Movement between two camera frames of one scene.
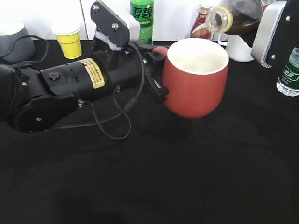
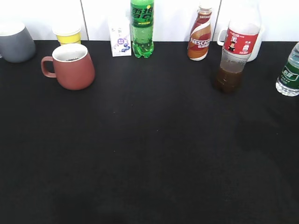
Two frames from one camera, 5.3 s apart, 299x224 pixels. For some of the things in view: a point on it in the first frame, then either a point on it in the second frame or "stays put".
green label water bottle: [288, 84] stays put
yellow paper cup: [67, 33] stays put
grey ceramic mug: [24, 50] stays put
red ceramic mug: [195, 73] → [72, 65]
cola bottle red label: [234, 17] → [242, 35]
